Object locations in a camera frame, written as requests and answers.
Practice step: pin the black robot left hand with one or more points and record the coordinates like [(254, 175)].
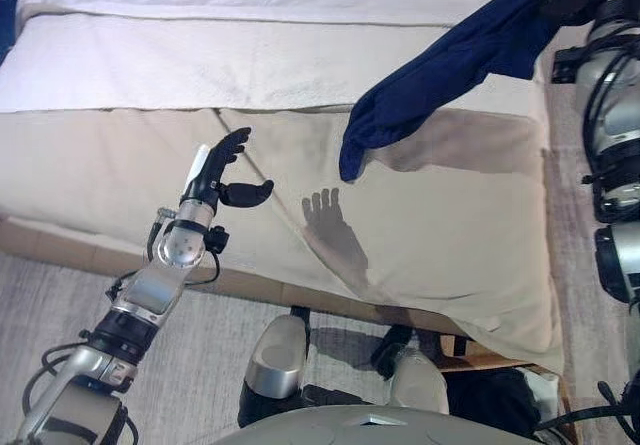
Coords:
[(205, 180)]

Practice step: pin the navy blue garment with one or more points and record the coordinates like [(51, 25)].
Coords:
[(425, 90)]

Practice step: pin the black garment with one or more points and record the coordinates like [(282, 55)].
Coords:
[(485, 400)]

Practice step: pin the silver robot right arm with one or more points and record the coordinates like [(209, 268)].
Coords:
[(615, 125)]

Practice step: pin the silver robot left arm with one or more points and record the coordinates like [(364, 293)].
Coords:
[(150, 290)]

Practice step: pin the brown wicker basket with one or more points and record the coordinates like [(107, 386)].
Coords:
[(480, 362)]

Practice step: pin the white duvet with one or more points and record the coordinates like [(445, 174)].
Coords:
[(250, 40)]

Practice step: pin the beige cardboard boxes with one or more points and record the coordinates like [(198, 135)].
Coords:
[(75, 250)]

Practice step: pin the silver robot right leg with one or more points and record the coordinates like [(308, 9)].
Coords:
[(420, 380)]

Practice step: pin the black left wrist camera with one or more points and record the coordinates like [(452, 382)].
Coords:
[(218, 239)]

